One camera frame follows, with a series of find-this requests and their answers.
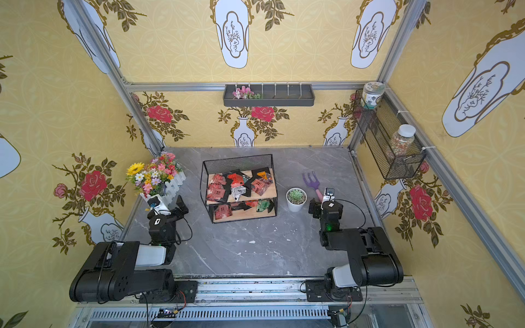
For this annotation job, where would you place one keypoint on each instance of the small succulent white pot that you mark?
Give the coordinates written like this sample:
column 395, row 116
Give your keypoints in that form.
column 296, row 198

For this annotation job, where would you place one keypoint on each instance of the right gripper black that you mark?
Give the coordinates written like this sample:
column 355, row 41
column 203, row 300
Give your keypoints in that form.
column 316, row 207

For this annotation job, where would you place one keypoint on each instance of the orange label tea bag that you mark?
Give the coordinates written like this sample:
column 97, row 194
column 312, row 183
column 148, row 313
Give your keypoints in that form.
column 261, row 180

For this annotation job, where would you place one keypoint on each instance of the pink flowers in tray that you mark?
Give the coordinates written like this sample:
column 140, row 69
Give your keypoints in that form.
column 245, row 93

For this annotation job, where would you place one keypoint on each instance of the black wire two-tier shelf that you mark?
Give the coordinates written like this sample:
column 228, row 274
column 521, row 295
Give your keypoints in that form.
column 245, row 207

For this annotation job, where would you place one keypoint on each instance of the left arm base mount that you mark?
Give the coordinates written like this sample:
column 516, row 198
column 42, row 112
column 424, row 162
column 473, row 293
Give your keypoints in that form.
column 175, row 292

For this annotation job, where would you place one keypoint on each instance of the flower bouquet white fence planter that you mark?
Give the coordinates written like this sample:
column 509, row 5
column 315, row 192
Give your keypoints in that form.
column 161, row 178

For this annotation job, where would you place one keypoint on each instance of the purple garden fork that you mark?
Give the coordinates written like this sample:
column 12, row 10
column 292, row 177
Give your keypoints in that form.
column 312, row 181

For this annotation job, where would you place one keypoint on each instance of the black wire wall basket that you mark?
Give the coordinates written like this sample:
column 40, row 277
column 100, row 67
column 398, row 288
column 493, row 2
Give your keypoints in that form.
column 378, row 129

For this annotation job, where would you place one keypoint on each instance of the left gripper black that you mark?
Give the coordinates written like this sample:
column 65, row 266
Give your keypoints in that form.
column 178, row 206

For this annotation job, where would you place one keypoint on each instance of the dark wall tray shelf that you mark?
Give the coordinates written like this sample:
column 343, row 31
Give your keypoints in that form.
column 273, row 95

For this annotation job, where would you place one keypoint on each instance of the green tea bag lower shelf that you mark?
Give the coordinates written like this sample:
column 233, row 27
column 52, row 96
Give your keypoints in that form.
column 265, row 206

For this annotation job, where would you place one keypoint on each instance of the small circuit board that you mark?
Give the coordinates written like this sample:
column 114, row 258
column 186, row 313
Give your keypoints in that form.
column 167, row 312

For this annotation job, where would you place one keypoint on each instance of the aluminium rail front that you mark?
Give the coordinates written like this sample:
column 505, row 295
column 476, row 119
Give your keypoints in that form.
column 277, row 291

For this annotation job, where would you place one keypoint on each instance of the black red tea bag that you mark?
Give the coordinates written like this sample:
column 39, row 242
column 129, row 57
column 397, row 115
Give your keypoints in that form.
column 237, row 179

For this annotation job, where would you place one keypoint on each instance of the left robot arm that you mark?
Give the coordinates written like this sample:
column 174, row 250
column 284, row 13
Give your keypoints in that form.
column 118, row 269

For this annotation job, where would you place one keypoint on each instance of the silver black tea bag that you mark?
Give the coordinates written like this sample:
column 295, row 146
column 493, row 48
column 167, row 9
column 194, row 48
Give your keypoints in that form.
column 237, row 192

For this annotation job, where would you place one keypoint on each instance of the red earl grey tea bag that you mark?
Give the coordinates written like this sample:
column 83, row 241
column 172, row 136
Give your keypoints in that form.
column 215, row 192

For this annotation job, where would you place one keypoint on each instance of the green label jar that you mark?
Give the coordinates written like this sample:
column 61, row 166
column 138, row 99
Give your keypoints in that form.
column 372, row 94

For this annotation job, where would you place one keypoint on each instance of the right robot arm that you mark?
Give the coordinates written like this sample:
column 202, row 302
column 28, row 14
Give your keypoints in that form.
column 371, row 259

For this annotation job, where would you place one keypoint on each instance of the red tea bag lower shelf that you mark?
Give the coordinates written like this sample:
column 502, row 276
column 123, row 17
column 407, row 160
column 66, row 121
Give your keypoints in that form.
column 222, row 212

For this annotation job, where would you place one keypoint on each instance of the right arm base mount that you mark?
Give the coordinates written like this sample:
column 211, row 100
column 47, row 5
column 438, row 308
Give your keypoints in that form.
column 323, row 291

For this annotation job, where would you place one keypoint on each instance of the glass jar white lid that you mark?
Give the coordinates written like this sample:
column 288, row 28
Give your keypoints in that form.
column 402, row 140

